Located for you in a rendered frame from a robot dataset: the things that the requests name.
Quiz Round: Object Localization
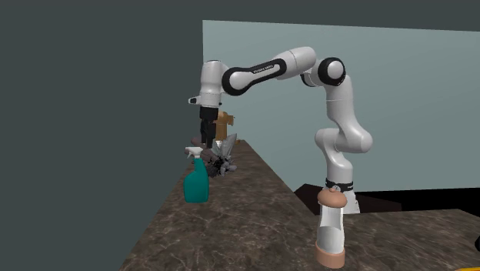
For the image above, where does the brown wooden figure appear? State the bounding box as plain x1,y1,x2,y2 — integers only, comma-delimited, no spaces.
212,110,235,142

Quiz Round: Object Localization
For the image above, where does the grey-brown log-shaped object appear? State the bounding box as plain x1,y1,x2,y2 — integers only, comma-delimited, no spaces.
190,136,215,163

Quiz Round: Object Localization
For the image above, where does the grey spiky plant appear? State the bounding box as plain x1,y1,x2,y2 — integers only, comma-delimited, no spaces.
206,132,238,179

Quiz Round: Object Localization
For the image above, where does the teal spray bottle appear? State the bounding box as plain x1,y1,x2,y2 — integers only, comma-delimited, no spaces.
183,146,210,204

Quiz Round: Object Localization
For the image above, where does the clear grinder with tan cap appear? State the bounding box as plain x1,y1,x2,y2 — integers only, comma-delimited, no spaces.
314,187,348,269

